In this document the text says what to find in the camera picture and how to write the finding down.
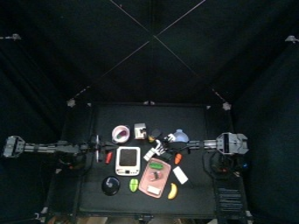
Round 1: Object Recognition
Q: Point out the pale blue detergent bottle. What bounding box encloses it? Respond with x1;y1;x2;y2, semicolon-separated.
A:
172;129;191;144

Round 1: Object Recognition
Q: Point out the black glossy bowl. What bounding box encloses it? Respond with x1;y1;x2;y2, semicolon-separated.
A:
100;176;122;197

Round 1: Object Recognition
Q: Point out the red toy chili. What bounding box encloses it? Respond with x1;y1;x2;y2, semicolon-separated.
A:
104;151;115;165

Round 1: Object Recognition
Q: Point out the green toy vegetable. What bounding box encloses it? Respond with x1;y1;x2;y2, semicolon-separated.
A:
148;162;166;171

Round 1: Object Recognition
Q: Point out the orange toy carrot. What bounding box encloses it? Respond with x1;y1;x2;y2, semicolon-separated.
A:
172;152;183;165

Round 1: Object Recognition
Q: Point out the white kitchen scale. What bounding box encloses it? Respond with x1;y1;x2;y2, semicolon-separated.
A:
115;146;143;177

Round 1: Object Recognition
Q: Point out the white toy box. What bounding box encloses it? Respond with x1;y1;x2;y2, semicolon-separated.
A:
134;122;148;140

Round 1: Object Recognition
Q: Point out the pink plastic tray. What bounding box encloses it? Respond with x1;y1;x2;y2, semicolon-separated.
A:
138;157;174;200

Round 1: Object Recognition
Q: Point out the white flat card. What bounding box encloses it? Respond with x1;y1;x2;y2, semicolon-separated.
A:
172;165;191;186

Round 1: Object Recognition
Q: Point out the green toy lime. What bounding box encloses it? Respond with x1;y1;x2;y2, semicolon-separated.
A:
128;178;140;193

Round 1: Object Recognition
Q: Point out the white toy block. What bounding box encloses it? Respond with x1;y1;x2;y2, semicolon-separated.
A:
146;185;163;196

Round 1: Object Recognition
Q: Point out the yellow toy banana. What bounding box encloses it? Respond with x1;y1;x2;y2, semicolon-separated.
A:
167;182;179;200

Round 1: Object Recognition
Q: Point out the white printed label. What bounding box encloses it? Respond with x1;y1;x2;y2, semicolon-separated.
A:
218;186;243;214

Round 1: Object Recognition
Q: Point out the black cable loop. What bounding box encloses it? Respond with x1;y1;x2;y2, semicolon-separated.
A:
202;150;235;179

